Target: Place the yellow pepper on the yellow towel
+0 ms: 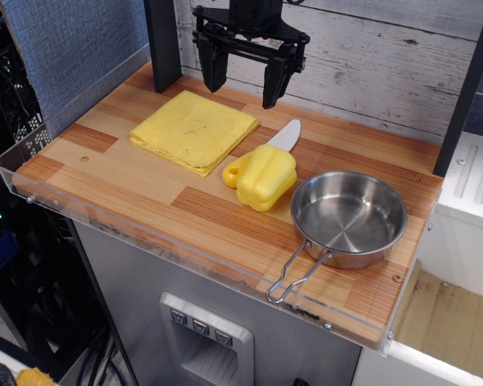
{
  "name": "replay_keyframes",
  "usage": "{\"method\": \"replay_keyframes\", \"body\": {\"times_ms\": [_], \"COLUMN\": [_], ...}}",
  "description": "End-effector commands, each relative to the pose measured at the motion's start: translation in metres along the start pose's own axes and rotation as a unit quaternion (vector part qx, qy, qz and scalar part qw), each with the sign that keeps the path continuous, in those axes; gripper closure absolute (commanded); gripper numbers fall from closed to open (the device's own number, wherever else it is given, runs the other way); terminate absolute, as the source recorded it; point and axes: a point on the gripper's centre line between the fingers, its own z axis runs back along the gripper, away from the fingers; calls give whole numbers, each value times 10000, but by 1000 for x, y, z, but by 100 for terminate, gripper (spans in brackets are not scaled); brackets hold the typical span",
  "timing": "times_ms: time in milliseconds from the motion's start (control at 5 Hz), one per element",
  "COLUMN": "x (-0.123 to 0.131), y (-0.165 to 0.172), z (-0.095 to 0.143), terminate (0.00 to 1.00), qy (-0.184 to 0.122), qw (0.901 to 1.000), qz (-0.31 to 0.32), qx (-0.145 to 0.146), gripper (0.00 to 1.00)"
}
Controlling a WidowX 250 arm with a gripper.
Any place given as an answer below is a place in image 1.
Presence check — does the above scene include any black vertical post left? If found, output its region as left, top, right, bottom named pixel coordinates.
left=143, top=0, right=182, bottom=93

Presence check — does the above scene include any folded yellow towel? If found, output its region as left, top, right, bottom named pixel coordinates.
left=130, top=91, right=258, bottom=177

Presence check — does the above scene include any black vertical post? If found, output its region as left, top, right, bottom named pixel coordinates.
left=432, top=26, right=483, bottom=177
left=143, top=0, right=182, bottom=93

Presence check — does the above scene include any silver toy fridge cabinet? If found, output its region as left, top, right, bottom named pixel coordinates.
left=76, top=224, right=361, bottom=385

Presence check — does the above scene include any blue fabric panel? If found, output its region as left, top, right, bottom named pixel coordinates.
left=0, top=0, right=150, bottom=138

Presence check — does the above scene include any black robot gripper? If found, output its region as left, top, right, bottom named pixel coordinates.
left=192, top=1, right=310, bottom=109

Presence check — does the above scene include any black perforated crate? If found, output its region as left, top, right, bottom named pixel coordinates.
left=0, top=25, right=43, bottom=153

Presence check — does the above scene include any white toy sink counter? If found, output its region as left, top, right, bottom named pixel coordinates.
left=416, top=133, right=483, bottom=296

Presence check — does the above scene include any yellow object bottom left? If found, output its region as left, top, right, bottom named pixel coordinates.
left=16, top=368, right=56, bottom=386

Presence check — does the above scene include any toy knife yellow handle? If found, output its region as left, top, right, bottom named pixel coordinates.
left=222, top=119, right=302, bottom=188

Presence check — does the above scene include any clear acrylic table guard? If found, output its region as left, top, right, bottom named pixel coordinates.
left=0, top=65, right=442, bottom=351

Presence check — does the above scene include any black vertical post right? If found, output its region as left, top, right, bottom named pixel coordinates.
left=432, top=26, right=483, bottom=177

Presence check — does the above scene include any ice dispenser panel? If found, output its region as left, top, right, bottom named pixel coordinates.
left=159, top=292, right=255, bottom=385

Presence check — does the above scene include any stainless steel pan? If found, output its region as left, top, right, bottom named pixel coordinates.
left=266, top=170, right=408, bottom=304

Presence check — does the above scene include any yellow toy bell pepper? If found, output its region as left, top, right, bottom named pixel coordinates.
left=237, top=153, right=297, bottom=211

